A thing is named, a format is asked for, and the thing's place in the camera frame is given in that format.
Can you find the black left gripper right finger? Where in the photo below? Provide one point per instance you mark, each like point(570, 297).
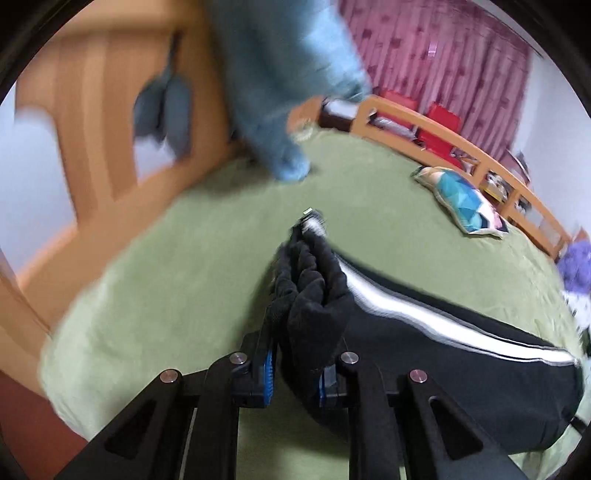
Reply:
point(417, 431)

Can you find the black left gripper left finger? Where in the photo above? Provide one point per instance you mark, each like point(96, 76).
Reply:
point(180, 426)

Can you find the black pants with white stripe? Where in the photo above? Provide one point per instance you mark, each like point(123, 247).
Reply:
point(521, 389)

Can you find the green bed blanket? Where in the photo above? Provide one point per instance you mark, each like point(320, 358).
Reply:
point(185, 292)

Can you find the purple plush toy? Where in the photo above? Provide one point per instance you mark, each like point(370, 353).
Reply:
point(575, 267)

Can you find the colourful patchwork pillow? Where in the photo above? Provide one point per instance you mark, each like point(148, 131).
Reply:
point(470, 210)

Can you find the light blue garment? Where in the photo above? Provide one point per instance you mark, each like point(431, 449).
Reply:
point(276, 55)

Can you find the pink striped curtain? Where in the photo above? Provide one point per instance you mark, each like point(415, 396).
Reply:
point(451, 53)

